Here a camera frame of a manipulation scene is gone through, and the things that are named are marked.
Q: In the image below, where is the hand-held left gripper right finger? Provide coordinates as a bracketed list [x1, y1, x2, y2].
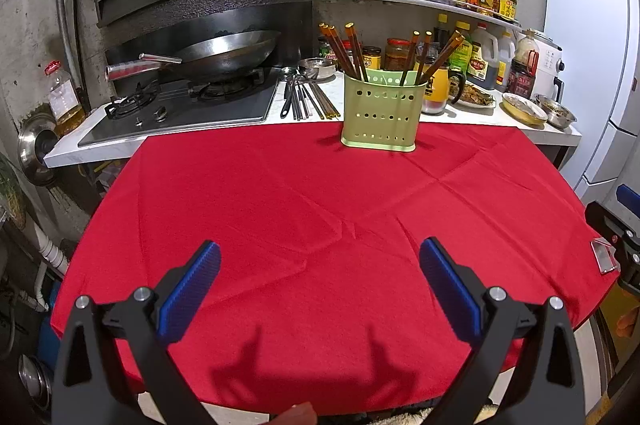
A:
[419, 236, 588, 425]

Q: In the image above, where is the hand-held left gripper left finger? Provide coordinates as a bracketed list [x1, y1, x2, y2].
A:
[50, 241, 223, 425]

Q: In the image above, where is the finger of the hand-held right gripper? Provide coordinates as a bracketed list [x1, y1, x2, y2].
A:
[616, 184, 640, 207]
[585, 200, 640, 256]

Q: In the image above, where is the green plastic utensil holder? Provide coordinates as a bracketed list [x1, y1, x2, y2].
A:
[341, 70, 428, 153]

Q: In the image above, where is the wooden chopstick with gold tip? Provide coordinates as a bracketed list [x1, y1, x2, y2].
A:
[413, 30, 434, 85]
[426, 36, 465, 82]
[325, 24, 361, 78]
[419, 34, 457, 81]
[319, 23, 357, 77]
[344, 24, 367, 82]
[350, 22, 371, 83]
[399, 31, 421, 87]
[330, 24, 365, 79]
[423, 30, 462, 80]

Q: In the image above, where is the person's right hand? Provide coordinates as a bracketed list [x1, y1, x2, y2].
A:
[617, 311, 640, 337]

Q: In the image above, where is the person's left hand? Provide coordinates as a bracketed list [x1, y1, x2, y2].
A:
[289, 402, 317, 425]

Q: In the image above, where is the smartphone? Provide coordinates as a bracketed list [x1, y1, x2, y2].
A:
[591, 239, 618, 275]

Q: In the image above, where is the steel bowl with food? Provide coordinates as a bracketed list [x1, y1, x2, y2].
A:
[534, 94, 577, 129]

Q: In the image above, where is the yellow-rim dish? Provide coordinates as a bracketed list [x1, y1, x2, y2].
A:
[501, 92, 549, 127]

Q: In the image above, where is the red tablecloth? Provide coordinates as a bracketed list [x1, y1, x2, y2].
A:
[50, 122, 621, 417]

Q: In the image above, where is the white drain pipe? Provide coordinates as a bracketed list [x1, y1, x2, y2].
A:
[30, 225, 68, 311]

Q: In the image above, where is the white refrigerator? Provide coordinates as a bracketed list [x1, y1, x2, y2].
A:
[542, 0, 640, 198]

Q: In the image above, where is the blue plastic bin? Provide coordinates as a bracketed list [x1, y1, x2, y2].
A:
[37, 277, 63, 368]

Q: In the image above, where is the white kitchen appliance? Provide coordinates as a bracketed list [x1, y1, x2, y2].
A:
[530, 28, 566, 103]

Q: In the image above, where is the steel pot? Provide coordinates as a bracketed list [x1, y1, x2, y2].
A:
[17, 352, 53, 413]

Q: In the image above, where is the plate of cooked food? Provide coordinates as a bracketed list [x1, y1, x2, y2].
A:
[452, 84, 497, 109]

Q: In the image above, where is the black gas cooktop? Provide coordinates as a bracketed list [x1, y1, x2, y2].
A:
[77, 68, 281, 148]

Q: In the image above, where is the pale plastic jug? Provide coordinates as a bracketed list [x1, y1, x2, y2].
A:
[496, 30, 516, 88]

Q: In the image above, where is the yellow and steel mug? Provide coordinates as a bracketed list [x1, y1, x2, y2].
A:
[421, 65, 467, 115]

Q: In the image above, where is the green plant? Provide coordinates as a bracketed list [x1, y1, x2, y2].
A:
[0, 155, 26, 226]

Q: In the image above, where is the steel pot lid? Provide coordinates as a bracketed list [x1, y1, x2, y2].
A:
[17, 114, 58, 186]

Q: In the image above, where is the green plastic bottle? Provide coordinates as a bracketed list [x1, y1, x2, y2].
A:
[447, 21, 473, 73]

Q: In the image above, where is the row of metal cutlery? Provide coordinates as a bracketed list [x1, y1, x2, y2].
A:
[280, 66, 343, 122]

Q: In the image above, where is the oil bottle with red cap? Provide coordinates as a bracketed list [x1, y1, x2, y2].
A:
[44, 60, 86, 136]

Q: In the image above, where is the steel wok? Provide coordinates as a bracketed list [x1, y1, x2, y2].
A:
[105, 30, 282, 83]

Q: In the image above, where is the large red-lid sauce jar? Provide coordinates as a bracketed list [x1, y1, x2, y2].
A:
[385, 38, 411, 71]

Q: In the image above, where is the dark soy sauce bottle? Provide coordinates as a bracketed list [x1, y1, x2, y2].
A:
[434, 12, 451, 56]

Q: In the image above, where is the small steel bowl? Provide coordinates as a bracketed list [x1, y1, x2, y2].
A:
[298, 58, 337, 81]

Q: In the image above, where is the dark jug with red handle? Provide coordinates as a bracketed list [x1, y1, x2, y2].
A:
[507, 30, 540, 100]

